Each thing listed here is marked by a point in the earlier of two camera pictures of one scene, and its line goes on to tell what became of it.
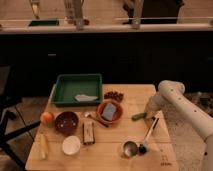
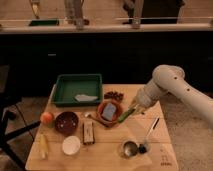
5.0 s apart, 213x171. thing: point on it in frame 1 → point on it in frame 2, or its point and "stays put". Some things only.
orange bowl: x=117 y=115 stays put
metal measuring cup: x=130 y=148 stays put
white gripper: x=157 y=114 → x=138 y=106
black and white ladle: x=143 y=147 stays put
